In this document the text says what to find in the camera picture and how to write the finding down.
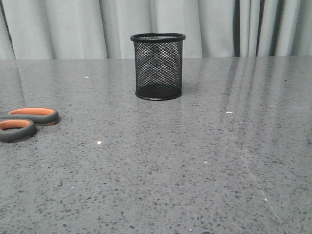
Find grey orange handled scissors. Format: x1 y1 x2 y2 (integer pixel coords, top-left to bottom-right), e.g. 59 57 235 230
0 107 59 142

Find black mesh pen bucket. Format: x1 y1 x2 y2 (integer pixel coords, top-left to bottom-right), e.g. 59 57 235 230
130 33 186 101

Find grey pleated curtain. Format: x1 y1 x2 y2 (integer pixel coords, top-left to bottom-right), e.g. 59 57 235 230
0 0 312 60

